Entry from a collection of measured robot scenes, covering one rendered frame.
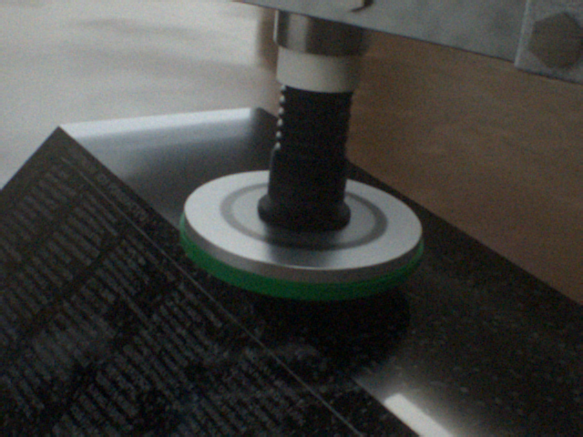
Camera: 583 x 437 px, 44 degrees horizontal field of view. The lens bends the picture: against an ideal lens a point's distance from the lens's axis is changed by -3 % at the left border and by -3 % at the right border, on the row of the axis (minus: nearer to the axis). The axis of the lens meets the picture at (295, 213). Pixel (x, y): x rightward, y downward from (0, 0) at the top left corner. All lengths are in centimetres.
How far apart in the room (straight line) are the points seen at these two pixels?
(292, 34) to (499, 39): 17
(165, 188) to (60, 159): 20
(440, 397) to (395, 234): 16
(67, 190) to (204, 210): 32
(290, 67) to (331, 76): 3
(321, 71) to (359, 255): 15
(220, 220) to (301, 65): 15
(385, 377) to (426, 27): 25
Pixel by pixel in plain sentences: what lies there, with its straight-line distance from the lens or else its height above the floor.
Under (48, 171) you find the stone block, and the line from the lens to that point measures 101.
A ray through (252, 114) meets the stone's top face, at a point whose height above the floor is 80.
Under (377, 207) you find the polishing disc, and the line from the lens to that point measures 70.
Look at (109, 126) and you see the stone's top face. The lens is 107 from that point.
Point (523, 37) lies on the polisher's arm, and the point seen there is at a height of 106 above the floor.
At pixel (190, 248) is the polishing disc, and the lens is 62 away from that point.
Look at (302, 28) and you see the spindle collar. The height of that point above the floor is 103.
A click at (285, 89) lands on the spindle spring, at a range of 62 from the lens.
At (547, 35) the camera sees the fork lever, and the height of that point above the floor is 107.
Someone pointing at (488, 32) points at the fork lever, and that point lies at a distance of 51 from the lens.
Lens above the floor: 112
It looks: 23 degrees down
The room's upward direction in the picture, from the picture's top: 6 degrees clockwise
